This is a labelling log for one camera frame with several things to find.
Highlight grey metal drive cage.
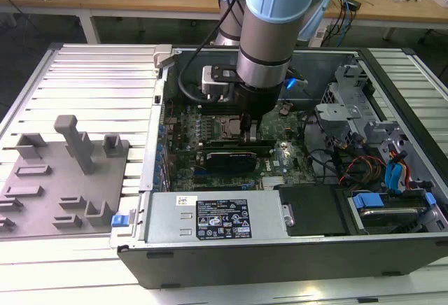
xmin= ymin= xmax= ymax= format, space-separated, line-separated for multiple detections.
xmin=313 ymin=63 xmax=414 ymax=152

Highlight grey plastic corner bracket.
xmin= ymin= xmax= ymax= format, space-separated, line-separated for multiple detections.
xmin=153 ymin=44 xmax=174 ymax=68

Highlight black camera cable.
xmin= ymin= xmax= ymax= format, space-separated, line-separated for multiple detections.
xmin=177 ymin=0 xmax=239 ymax=102

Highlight silver CPU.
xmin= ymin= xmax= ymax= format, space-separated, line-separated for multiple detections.
xmin=225 ymin=118 xmax=243 ymax=136

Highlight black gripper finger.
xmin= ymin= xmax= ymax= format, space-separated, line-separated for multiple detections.
xmin=249 ymin=118 xmax=263 ymax=142
xmin=239 ymin=111 xmax=251 ymax=141

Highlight grey parts rack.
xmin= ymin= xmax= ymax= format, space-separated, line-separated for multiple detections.
xmin=0 ymin=114 xmax=133 ymax=239

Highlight black RAM slot bank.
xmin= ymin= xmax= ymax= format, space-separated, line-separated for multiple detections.
xmin=198 ymin=139 xmax=274 ymax=157
xmin=199 ymin=101 xmax=243 ymax=116

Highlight red yellow power wire bundle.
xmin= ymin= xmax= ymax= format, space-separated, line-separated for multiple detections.
xmin=337 ymin=154 xmax=386 ymax=185

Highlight green motherboard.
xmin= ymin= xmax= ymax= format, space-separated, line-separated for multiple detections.
xmin=155 ymin=98 xmax=326 ymax=192

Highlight blue flat data wire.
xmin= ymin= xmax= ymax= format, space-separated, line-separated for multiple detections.
xmin=384 ymin=150 xmax=409 ymax=194

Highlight hard disk blue carrier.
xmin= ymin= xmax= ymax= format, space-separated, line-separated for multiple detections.
xmin=348 ymin=192 xmax=437 ymax=236

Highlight grey power supply unit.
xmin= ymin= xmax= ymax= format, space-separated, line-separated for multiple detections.
xmin=143 ymin=191 xmax=291 ymax=245

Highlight CPU socket metal frame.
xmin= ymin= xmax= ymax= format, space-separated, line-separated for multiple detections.
xmin=217 ymin=113 xmax=266 ymax=144

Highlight silver finned heat sink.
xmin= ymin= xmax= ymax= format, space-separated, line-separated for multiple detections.
xmin=260 ymin=175 xmax=286 ymax=190

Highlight black open PC case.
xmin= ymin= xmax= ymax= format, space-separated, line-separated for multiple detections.
xmin=108 ymin=46 xmax=448 ymax=290

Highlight black graphics card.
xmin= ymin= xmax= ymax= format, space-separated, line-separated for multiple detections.
xmin=204 ymin=150 xmax=258 ymax=174

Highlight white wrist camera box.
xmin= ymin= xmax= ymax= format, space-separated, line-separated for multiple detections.
xmin=201 ymin=64 xmax=239 ymax=104

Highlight black plastic shroud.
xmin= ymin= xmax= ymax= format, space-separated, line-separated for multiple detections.
xmin=272 ymin=184 xmax=351 ymax=238

